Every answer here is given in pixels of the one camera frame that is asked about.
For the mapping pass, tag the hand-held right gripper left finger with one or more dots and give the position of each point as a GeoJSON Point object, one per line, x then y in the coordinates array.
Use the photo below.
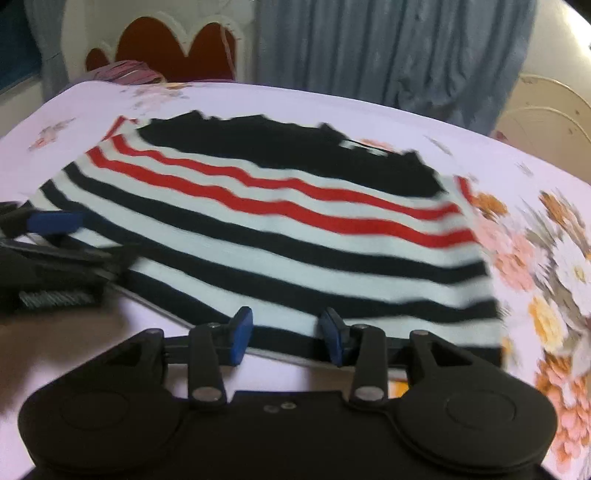
{"type": "Point", "coordinates": [240, 334]}

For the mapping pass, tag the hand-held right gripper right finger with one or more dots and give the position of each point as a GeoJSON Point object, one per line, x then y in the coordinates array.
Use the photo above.
{"type": "Point", "coordinates": [334, 337]}

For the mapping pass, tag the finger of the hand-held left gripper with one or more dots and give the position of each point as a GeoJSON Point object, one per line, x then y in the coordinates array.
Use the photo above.
{"type": "Point", "coordinates": [55, 222]}
{"type": "Point", "coordinates": [69, 258]}

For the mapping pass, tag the striped knit sweater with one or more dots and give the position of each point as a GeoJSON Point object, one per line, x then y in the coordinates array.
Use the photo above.
{"type": "Point", "coordinates": [286, 221]}

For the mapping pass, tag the pink pillow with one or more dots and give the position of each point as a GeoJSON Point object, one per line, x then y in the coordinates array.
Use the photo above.
{"type": "Point", "coordinates": [131, 73]}

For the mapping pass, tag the narrow blue curtain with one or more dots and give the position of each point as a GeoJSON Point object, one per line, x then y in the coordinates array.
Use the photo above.
{"type": "Point", "coordinates": [48, 46]}

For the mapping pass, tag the window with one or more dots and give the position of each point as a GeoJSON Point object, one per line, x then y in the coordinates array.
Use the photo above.
{"type": "Point", "coordinates": [16, 41]}

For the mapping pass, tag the pink floral bedsheet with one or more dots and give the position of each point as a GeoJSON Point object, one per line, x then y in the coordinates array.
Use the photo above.
{"type": "Point", "coordinates": [531, 258]}

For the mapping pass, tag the red headboard with white trim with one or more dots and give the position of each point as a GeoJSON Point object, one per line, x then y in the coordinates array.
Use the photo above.
{"type": "Point", "coordinates": [203, 50]}

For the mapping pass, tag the wide blue curtain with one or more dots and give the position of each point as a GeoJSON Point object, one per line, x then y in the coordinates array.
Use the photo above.
{"type": "Point", "coordinates": [392, 55]}

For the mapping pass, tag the white round bed board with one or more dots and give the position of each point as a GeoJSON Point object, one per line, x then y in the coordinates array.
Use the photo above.
{"type": "Point", "coordinates": [549, 120]}

